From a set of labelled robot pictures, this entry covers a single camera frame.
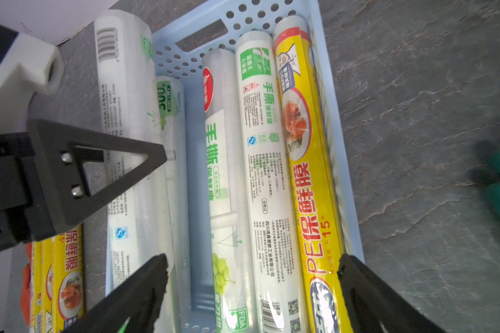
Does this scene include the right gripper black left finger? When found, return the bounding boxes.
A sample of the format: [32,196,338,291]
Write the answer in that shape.
[65,254,168,332]

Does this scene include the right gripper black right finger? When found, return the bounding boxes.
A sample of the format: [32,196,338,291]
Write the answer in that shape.
[337,254,444,333]

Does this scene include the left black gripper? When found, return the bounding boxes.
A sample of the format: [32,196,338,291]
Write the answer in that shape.
[0,25,168,252]

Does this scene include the white green wrap roll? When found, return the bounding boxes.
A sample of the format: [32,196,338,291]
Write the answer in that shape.
[156,76,192,332]
[236,31,310,332]
[203,49,259,332]
[92,10,181,333]

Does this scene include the yellow plastic wrap roll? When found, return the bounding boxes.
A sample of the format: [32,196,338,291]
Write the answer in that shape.
[273,15,353,332]

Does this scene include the light blue plastic basket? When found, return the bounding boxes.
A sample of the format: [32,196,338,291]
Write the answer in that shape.
[151,1,363,332]

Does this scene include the red orange work glove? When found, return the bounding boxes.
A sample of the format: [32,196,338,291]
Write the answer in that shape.
[20,243,33,326]

